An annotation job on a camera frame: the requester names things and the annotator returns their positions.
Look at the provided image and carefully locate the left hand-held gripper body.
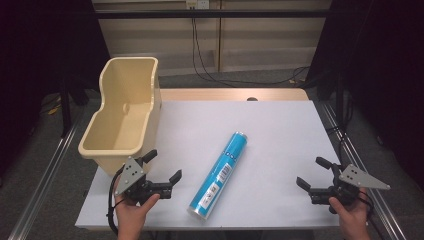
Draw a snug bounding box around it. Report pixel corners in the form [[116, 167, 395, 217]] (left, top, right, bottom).
[[114, 156, 174, 206]]

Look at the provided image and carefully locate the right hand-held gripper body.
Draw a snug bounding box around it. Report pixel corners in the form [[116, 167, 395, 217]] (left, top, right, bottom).
[[310, 163, 391, 215]]

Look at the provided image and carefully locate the cream plastic bin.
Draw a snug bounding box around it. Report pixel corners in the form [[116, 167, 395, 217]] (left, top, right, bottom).
[[77, 56, 163, 177]]

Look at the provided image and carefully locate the blue cylindrical tube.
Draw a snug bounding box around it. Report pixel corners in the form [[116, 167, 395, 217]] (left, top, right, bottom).
[[187, 131, 249, 221]]

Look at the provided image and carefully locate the person's left hand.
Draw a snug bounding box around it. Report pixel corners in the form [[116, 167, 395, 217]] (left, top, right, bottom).
[[113, 193, 162, 231]]

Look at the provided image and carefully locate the person's right hand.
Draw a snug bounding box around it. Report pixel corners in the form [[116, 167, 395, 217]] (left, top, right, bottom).
[[328, 189, 370, 231]]

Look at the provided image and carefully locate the white table mat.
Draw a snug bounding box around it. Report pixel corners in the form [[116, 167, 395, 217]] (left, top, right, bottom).
[[75, 100, 342, 231]]

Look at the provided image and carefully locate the dark curtain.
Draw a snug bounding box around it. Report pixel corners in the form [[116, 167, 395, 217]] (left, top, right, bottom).
[[0, 0, 112, 181], [305, 0, 424, 193]]

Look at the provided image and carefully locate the metal floor rail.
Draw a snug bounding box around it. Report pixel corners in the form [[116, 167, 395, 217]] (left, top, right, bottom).
[[7, 108, 86, 240], [320, 102, 408, 240]]

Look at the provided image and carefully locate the black floor cable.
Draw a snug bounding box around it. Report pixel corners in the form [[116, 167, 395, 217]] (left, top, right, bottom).
[[327, 125, 349, 164]]

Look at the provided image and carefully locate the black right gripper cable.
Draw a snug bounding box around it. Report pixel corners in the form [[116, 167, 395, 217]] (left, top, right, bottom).
[[357, 189, 386, 240]]

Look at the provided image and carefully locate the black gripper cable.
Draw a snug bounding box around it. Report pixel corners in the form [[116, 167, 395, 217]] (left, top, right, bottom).
[[106, 165, 127, 236], [357, 189, 386, 240]]

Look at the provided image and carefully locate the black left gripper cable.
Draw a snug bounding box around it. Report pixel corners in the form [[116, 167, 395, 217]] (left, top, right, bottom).
[[106, 165, 127, 236]]

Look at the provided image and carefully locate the black stand post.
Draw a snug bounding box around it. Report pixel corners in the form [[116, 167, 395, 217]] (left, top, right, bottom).
[[59, 74, 74, 138], [334, 74, 347, 129]]

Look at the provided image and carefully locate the yellow floor cable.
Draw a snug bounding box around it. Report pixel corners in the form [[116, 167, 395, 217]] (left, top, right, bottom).
[[45, 103, 64, 116]]

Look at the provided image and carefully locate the black wall cable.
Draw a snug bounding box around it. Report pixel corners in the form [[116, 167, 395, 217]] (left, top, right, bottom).
[[190, 7, 312, 86]]

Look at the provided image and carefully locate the white wall socket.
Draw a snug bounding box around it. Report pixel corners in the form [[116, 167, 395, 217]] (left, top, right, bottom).
[[185, 0, 211, 10]]

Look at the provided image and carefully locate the black horizontal frame bar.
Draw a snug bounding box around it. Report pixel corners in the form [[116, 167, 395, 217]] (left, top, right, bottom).
[[94, 9, 335, 20]]

